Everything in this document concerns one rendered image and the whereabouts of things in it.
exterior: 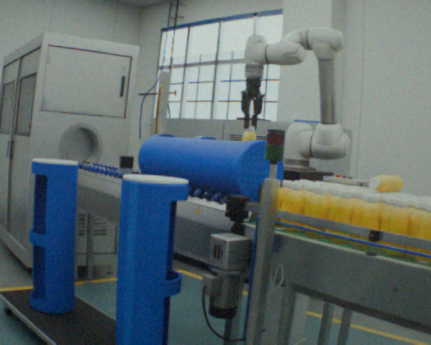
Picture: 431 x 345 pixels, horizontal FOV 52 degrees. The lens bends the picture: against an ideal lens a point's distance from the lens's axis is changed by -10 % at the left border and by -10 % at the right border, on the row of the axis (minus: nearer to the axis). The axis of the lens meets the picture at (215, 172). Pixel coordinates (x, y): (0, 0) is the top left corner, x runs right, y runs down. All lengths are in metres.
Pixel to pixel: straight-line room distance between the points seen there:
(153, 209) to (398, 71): 3.57
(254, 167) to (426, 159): 2.90
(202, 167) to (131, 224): 0.49
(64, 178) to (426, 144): 3.39
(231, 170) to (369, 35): 3.42
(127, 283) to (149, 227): 0.27
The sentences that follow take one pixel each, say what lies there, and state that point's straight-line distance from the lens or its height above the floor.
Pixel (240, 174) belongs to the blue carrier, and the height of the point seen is 1.08.
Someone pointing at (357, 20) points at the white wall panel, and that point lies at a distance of 5.39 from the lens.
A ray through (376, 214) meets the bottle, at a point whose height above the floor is 1.02.
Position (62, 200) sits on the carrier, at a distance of 2.73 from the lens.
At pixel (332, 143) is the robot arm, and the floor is 1.27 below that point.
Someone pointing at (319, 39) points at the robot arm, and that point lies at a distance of 2.69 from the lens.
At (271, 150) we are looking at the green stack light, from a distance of 1.59.
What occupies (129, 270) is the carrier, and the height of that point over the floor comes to 0.65.
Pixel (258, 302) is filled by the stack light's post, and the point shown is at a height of 0.68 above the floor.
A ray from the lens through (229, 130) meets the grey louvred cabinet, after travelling 4.48.
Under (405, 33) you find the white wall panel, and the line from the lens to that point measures 5.09.
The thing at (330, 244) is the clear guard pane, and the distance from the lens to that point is 1.57.
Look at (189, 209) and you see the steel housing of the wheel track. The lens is 2.39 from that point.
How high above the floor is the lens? 1.19
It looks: 3 degrees down
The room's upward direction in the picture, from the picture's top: 5 degrees clockwise
